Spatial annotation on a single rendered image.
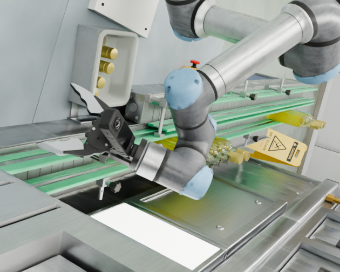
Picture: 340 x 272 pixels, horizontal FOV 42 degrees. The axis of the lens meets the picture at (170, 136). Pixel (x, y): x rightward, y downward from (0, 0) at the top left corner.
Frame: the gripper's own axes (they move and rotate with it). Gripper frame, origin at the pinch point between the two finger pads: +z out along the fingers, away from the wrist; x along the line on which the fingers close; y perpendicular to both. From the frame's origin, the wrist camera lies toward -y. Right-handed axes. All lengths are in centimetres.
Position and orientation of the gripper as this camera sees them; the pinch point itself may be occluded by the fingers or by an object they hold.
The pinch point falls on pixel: (52, 111)
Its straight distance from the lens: 91.9
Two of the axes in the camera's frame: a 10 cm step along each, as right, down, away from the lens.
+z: -9.0, -4.2, -0.6
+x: 3.7, -8.4, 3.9
